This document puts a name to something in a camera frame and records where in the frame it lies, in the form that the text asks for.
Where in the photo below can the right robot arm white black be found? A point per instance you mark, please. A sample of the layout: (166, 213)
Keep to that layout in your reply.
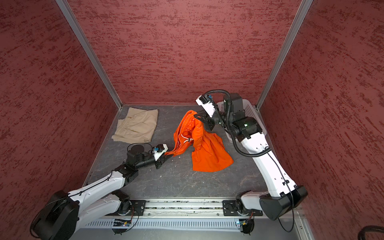
(239, 119)

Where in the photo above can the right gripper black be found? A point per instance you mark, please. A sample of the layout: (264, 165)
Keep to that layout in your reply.
(209, 120)

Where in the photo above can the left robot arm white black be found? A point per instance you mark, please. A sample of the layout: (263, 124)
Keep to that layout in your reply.
(66, 213)

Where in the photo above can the left circuit board with wires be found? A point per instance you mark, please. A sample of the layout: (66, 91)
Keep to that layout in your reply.
(120, 226)

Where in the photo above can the orange shorts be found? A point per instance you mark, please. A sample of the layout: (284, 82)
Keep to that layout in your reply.
(209, 155)

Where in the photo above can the white plastic basket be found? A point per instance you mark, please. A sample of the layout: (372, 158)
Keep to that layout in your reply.
(250, 111)

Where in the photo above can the beige shorts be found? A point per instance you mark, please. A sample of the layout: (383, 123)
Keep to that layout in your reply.
(137, 127)

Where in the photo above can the right circuit board with wires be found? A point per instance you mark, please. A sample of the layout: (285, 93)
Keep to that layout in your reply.
(246, 226)

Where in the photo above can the right corner aluminium post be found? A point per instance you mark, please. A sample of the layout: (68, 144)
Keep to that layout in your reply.
(290, 37)

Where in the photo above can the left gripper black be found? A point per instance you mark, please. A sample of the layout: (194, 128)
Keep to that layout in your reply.
(159, 161)

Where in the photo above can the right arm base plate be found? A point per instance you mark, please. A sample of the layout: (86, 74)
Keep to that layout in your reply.
(236, 208)

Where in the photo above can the circuit board with wires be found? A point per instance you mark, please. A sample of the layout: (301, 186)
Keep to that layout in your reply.
(120, 226)
(246, 226)

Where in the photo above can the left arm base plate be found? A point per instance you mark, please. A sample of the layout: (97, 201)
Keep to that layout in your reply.
(132, 208)

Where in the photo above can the aluminium rail frame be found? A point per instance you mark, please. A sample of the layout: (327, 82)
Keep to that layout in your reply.
(197, 219)

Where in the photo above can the left corner aluminium post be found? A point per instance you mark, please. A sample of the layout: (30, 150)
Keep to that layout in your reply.
(79, 33)

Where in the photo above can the corner aluminium post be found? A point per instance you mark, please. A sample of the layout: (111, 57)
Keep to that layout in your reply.
(79, 33)
(290, 37)

